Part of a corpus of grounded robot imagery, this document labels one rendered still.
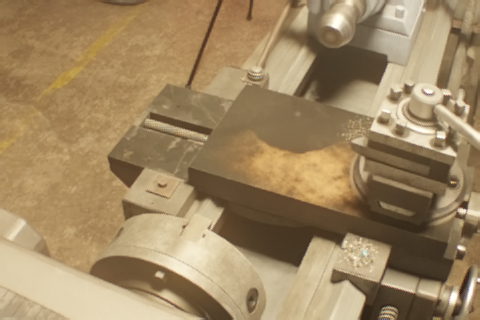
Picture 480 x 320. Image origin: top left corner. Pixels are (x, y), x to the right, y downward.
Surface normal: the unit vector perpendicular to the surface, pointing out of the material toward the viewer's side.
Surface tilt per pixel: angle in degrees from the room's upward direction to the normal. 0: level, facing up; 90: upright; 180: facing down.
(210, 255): 27
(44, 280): 0
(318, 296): 0
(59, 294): 0
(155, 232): 12
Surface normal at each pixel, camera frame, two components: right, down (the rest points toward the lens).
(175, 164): 0.02, -0.73
